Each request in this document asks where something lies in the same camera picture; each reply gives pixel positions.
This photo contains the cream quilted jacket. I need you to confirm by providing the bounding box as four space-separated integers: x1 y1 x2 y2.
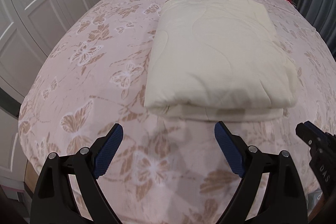
144 0 299 122

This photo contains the white wardrobe with red decals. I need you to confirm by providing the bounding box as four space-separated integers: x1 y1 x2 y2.
1 0 100 187

